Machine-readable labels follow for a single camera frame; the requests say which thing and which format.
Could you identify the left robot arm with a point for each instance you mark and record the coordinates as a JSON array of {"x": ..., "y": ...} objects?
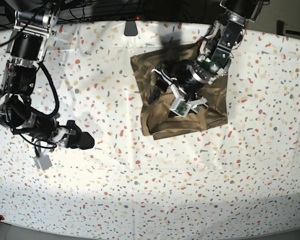
[{"x": 212, "y": 58}]

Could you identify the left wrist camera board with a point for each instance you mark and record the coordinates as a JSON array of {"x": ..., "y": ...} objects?
[{"x": 180, "y": 107}]

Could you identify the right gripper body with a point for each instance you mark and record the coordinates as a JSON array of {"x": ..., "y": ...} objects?
[{"x": 48, "y": 134}]

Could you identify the camouflage T-shirt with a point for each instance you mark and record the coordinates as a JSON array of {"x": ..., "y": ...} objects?
[{"x": 156, "y": 119}]

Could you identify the terrazzo patterned table cloth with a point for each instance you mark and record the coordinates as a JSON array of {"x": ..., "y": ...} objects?
[{"x": 238, "y": 180}]

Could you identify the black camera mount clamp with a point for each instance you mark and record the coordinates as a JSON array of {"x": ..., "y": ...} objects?
[{"x": 130, "y": 29}]

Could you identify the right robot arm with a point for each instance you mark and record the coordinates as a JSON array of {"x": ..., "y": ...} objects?
[{"x": 27, "y": 46}]

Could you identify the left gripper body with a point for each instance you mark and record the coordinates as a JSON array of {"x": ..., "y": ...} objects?
[{"x": 190, "y": 75}]

